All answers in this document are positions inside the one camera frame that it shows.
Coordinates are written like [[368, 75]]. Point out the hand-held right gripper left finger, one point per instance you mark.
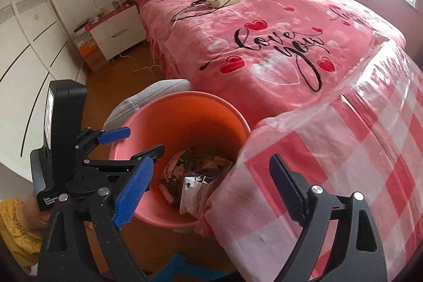
[[132, 192]]

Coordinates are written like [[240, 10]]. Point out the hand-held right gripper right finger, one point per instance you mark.
[[287, 189]]

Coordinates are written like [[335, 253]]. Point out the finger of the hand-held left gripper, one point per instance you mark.
[[114, 134], [105, 166]]

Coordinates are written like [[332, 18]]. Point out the white purple foil bag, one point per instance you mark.
[[195, 192]]

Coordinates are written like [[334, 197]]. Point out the salmon pink plastic bin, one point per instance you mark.
[[185, 123]]

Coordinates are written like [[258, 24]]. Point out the pile of wrappers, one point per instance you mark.
[[205, 166]]

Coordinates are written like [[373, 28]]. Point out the person's left forearm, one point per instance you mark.
[[16, 235]]

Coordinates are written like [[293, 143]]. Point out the grey cloth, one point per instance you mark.
[[145, 93]]

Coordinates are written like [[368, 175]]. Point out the orange cardboard box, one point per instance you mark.
[[89, 50]]

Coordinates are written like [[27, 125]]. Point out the blue floor tape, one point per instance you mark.
[[180, 264]]

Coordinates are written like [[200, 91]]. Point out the white red nightstand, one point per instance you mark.
[[115, 31]]

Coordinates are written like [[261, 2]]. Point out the pink heart print blanket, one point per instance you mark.
[[198, 31]]

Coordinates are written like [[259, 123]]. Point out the white power strip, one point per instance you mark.
[[224, 1]]

